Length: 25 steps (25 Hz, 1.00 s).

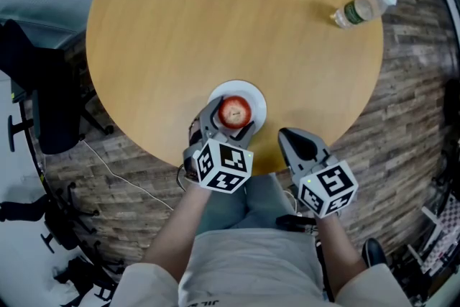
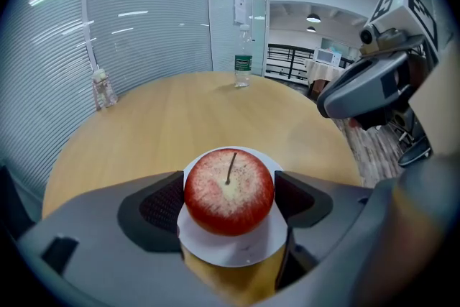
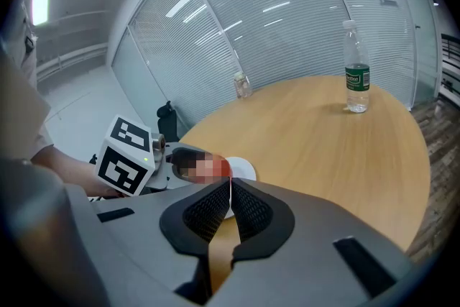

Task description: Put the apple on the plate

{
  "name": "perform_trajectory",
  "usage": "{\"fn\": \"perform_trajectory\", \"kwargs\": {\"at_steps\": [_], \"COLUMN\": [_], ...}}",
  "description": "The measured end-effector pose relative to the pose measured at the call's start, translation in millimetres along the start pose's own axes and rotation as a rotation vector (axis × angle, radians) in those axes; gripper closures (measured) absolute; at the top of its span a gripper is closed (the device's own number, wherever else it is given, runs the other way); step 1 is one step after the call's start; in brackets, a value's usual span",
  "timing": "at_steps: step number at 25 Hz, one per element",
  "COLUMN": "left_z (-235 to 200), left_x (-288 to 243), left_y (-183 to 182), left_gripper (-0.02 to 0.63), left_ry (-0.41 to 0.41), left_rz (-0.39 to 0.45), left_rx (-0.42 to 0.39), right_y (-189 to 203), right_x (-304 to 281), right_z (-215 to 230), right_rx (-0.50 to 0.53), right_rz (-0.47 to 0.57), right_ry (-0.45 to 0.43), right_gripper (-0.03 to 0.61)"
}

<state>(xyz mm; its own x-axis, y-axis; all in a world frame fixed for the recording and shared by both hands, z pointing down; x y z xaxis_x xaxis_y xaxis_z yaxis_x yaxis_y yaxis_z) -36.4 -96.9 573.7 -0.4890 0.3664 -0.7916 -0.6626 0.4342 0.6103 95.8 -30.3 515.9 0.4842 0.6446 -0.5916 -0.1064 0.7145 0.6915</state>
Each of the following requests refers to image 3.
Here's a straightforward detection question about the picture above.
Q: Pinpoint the black metal rack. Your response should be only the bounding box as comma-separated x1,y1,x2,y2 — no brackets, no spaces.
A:
438,32,460,100

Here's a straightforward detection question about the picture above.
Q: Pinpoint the black office chair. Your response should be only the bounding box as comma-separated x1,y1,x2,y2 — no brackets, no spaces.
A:
156,100,180,144

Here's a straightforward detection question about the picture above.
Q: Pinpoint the clear water bottle green label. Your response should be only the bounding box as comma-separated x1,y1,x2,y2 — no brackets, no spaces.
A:
342,19,372,114

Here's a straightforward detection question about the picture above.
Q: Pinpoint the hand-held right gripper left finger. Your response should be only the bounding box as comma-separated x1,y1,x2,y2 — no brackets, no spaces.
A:
66,178,234,307

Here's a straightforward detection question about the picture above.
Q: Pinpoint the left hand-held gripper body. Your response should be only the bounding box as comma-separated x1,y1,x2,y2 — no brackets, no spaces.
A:
93,114,174,197

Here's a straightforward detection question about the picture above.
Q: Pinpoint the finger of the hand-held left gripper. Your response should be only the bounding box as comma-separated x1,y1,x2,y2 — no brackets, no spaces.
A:
165,142,221,163
146,164,202,192

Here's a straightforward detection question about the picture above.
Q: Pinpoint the small clear glass jar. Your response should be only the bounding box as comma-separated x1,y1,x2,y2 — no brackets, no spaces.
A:
233,71,254,99

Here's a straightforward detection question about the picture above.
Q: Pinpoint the person's left forearm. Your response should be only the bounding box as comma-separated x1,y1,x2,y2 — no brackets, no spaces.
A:
30,145,125,199

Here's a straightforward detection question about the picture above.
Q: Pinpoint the white plate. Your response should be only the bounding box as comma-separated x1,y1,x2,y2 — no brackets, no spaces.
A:
223,156,257,219

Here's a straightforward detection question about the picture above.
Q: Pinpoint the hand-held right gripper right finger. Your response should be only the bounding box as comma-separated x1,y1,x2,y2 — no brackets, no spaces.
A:
211,178,426,307

